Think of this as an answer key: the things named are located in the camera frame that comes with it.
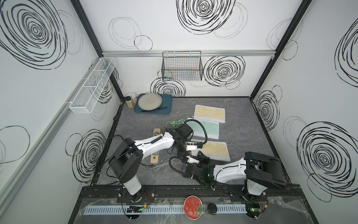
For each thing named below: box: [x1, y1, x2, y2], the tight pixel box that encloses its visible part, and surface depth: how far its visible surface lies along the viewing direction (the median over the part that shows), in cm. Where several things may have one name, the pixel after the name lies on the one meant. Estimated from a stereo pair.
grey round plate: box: [137, 92, 163, 112], surface depth 119 cm
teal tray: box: [134, 93, 173, 115], surface depth 118 cm
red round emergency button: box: [183, 195, 204, 221], surface depth 68 cm
